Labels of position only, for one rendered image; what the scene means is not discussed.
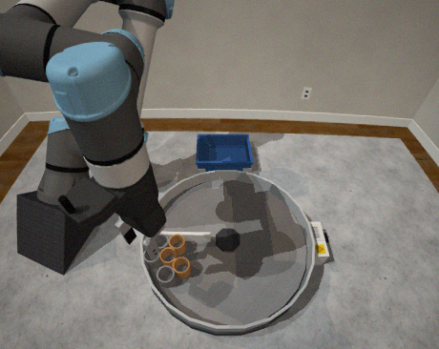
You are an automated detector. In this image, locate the grey metal bushing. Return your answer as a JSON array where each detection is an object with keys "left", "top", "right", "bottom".
[
  {"left": 143, "top": 251, "right": 162, "bottom": 269},
  {"left": 157, "top": 265, "right": 177, "bottom": 288},
  {"left": 156, "top": 234, "right": 169, "bottom": 251}
]

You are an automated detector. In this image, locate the grey round turntable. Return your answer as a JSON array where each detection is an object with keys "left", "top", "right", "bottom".
[{"left": 140, "top": 170, "right": 329, "bottom": 336}]

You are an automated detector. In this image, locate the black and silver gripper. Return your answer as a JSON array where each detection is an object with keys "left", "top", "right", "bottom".
[{"left": 58, "top": 140, "right": 166, "bottom": 260}]

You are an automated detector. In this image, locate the blue square crate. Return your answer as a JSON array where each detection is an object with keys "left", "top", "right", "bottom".
[{"left": 196, "top": 134, "right": 253, "bottom": 174}]

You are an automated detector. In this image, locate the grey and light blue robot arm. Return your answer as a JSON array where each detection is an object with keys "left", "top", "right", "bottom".
[{"left": 0, "top": 0, "right": 175, "bottom": 205}]

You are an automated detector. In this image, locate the bronze bushing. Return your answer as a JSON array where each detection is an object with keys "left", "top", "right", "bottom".
[
  {"left": 169, "top": 234, "right": 186, "bottom": 256},
  {"left": 159, "top": 247, "right": 178, "bottom": 267},
  {"left": 173, "top": 257, "right": 191, "bottom": 278}
]

